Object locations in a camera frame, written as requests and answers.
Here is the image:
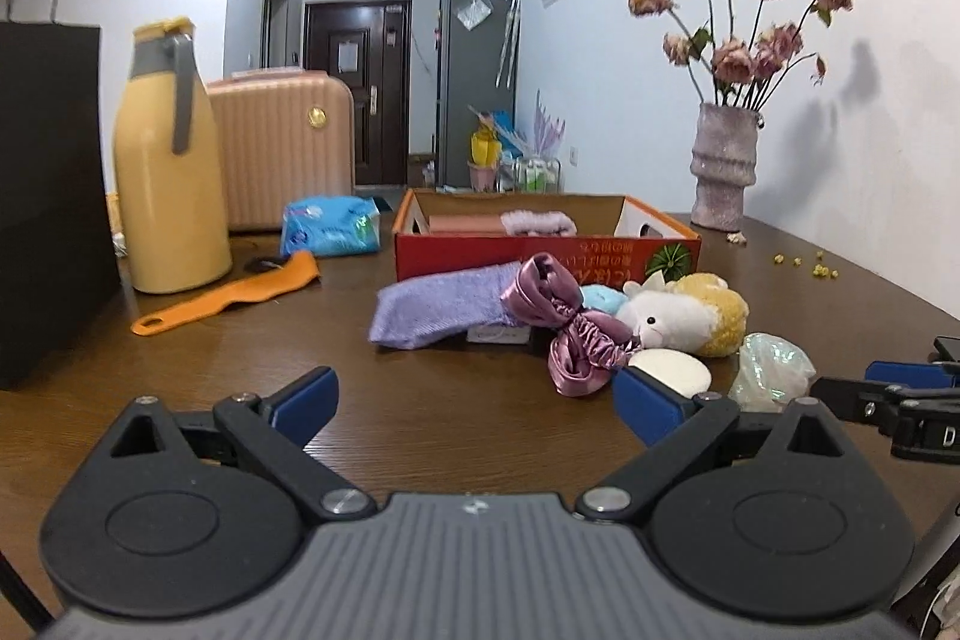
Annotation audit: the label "blue tissue pack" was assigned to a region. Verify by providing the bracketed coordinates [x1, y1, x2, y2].
[280, 197, 381, 259]

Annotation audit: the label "black paper shopping bag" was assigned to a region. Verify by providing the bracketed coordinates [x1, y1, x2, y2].
[2, 0, 121, 390]

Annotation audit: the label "pink sponge block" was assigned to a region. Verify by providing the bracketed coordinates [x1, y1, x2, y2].
[428, 214, 508, 236]

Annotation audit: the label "wire storage cart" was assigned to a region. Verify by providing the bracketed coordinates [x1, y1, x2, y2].
[496, 154, 562, 193]

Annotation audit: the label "iridescent plastic bag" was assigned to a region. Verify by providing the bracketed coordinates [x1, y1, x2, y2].
[729, 333, 817, 413]

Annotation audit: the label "white round sponge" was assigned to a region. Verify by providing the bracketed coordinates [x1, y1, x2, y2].
[630, 347, 713, 398]

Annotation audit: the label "yellow petals on table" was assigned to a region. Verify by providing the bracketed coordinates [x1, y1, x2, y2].
[771, 252, 839, 280]

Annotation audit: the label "dried pink roses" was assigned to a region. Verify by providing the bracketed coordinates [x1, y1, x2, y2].
[626, 0, 856, 115]

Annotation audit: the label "pink satin scrunchie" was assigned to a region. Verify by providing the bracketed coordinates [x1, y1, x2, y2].
[501, 253, 638, 398]

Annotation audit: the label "grey refrigerator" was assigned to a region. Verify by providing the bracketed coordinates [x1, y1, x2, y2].
[436, 0, 516, 188]

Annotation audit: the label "yellow thermos bottle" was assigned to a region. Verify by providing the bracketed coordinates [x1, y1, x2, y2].
[112, 18, 233, 296]

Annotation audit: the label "white yellow plush sheep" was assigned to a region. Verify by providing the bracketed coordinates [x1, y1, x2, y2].
[617, 271, 750, 359]

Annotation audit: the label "orange strap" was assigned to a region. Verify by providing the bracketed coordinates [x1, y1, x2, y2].
[130, 248, 322, 338]

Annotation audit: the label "pink ribbed suitcase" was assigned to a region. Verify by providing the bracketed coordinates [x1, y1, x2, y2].
[206, 68, 355, 232]

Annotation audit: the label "lilac fluffy headband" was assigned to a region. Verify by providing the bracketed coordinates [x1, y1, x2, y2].
[500, 209, 578, 237]

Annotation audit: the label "purple knitted pouch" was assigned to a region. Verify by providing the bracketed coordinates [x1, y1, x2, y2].
[368, 262, 521, 349]

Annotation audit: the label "blue plush toy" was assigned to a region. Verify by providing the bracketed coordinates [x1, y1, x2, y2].
[581, 284, 628, 317]

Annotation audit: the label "red cardboard box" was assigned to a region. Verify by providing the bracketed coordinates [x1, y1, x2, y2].
[392, 190, 701, 289]

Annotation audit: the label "dark brown door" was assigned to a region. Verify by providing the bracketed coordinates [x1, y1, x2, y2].
[302, 0, 412, 188]

